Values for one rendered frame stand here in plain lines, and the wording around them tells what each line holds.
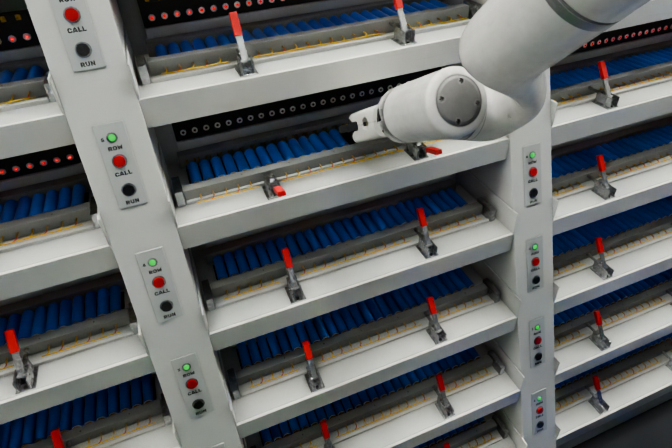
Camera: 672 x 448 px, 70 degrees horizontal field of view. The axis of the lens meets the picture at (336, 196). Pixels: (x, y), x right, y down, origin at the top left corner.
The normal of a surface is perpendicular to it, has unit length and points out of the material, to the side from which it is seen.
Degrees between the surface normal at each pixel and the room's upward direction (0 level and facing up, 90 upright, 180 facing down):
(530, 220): 90
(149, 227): 90
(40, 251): 18
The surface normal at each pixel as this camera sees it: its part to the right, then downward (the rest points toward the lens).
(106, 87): 0.33, 0.26
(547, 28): -0.55, 0.76
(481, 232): -0.05, -0.80
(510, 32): -0.76, 0.54
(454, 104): 0.29, 0.06
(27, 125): 0.36, 0.54
